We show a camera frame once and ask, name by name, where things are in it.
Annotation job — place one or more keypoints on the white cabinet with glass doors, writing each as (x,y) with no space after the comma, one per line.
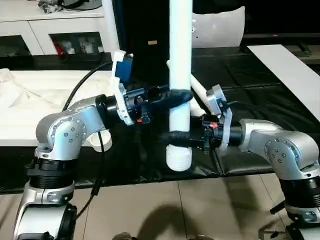
(30,22)

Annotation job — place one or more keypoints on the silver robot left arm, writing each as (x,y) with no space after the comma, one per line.
(65,135)

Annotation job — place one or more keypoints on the white flat board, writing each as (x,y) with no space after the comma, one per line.
(290,70)

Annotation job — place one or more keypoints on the white plastic table top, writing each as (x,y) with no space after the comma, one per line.
(30,105)

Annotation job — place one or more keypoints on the cluster of small bottles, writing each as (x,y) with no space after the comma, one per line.
(77,45)

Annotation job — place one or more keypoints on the black cabinet with yellow label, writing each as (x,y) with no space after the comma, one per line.
(145,25)

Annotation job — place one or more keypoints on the black flat television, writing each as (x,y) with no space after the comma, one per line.
(282,17)

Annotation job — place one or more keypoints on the black work mat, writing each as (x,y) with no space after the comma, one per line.
(150,160)

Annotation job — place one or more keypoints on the white cushion with badge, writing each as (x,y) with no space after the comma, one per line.
(220,27)

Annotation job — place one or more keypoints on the grey bag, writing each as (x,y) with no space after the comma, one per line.
(82,3)

